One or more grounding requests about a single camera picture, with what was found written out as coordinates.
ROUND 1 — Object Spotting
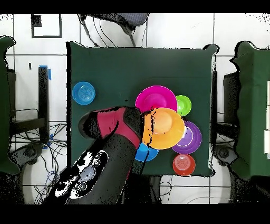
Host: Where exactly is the black metal stand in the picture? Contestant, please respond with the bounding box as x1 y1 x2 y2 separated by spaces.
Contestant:
8 66 51 142

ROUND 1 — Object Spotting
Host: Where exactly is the white box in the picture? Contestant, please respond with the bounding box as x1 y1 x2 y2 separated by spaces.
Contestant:
263 129 270 155

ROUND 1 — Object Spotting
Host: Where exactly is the large pink bowl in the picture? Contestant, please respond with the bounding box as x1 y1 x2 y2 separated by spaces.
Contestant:
134 85 178 114

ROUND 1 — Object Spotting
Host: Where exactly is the medium blue bowl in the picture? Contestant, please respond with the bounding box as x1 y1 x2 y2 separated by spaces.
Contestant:
134 142 159 163

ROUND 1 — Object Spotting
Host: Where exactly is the black chair base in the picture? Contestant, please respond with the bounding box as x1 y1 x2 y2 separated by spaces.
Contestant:
213 144 237 167
8 143 45 170

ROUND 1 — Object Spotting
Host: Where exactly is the grey mesh office chair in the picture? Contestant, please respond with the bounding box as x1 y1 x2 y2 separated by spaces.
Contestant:
77 13 150 48

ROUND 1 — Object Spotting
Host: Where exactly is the purple bowl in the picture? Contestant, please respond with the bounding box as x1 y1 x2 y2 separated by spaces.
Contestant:
171 120 203 155

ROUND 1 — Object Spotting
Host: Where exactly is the blue tape strip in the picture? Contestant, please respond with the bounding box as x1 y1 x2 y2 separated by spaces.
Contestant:
39 64 52 81

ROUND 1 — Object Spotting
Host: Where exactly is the small orange bowl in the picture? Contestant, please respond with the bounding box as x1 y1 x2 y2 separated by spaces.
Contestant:
172 153 196 176

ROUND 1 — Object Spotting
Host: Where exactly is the tangle of floor cables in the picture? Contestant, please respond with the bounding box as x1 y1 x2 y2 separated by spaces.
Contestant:
10 108 68 204

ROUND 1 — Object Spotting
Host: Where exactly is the large orange bowl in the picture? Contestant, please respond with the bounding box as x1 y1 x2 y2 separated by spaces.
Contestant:
142 107 186 150

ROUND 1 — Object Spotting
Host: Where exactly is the dark green tablecloth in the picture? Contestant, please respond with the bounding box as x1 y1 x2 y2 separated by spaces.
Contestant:
65 41 219 177

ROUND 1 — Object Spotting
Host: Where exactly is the green cloth side table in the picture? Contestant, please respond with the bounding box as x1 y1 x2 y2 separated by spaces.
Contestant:
0 35 20 175
229 41 270 180

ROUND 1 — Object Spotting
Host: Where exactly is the small blue bowl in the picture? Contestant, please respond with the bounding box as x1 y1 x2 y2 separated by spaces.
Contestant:
72 81 96 106

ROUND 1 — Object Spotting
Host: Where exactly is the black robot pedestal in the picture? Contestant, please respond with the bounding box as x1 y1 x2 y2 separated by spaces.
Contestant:
124 174 163 204

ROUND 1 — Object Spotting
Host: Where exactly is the small green bowl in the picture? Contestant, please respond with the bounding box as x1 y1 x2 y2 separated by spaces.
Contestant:
176 95 192 117

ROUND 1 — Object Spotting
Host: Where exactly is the black square floor frame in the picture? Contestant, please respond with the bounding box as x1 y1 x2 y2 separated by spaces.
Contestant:
31 13 62 39

